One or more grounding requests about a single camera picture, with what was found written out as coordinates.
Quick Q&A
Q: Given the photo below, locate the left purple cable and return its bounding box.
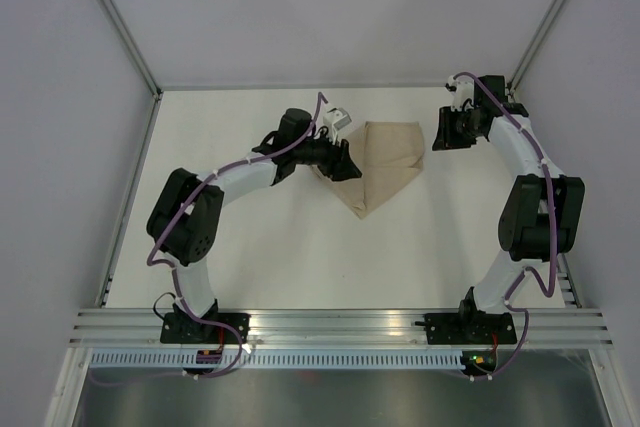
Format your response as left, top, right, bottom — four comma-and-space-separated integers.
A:
89, 91, 331, 388

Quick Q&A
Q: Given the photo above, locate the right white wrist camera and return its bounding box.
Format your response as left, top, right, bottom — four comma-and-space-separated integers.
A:
445, 75, 475, 112

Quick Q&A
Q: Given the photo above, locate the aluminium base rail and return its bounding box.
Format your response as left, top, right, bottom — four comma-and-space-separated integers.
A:
67, 308, 613, 350

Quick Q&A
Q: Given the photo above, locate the white slotted cable duct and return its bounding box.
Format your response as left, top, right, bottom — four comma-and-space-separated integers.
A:
89, 348, 463, 370

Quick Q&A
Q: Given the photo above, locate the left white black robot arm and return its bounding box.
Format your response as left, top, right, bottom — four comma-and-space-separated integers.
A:
146, 104, 362, 343

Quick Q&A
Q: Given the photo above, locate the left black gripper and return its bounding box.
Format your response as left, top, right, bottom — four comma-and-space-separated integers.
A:
294, 127, 361, 183

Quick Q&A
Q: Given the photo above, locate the left aluminium frame post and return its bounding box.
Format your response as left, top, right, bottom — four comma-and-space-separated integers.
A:
66, 0, 163, 98

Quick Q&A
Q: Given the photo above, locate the right aluminium frame post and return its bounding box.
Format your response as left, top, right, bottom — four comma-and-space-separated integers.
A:
507, 0, 569, 92

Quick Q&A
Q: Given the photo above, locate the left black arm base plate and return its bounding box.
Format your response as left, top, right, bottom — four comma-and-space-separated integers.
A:
160, 310, 250, 345

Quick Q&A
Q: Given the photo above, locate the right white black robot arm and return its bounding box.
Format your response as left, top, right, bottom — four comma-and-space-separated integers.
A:
426, 72, 586, 342

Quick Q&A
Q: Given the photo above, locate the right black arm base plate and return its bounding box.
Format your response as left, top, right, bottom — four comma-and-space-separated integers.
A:
417, 313, 518, 346

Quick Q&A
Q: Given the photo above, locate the beige cloth napkin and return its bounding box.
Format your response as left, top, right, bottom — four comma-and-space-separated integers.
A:
311, 121, 425, 219

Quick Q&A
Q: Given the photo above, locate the aluminium frame post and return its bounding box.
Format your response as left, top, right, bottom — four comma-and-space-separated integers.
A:
66, 0, 163, 98
507, 0, 569, 92

